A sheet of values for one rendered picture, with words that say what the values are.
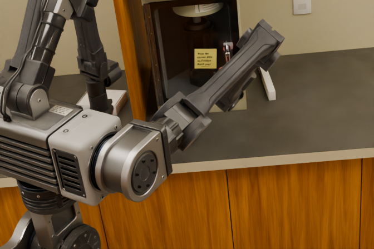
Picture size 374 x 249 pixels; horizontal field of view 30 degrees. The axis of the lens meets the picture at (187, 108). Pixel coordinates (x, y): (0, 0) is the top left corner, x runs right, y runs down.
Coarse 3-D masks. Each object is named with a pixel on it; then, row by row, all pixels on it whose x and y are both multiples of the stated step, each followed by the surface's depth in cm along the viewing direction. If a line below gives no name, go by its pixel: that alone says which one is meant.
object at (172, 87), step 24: (192, 0) 230; (216, 0) 229; (168, 24) 234; (192, 24) 234; (216, 24) 234; (168, 48) 239; (192, 48) 239; (216, 48) 239; (168, 72) 244; (192, 72) 244; (168, 96) 249; (240, 96) 248
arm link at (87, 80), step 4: (88, 80) 208; (92, 80) 208; (96, 80) 207; (104, 80) 212; (108, 80) 212; (88, 84) 207; (92, 84) 207; (96, 84) 207; (100, 84) 208; (104, 84) 210; (88, 88) 208; (92, 88) 208; (96, 88) 208; (100, 88) 208; (104, 88) 210; (88, 92) 209; (92, 92) 208; (96, 92) 208; (100, 92) 209; (104, 92) 210; (92, 96) 209; (96, 96) 209
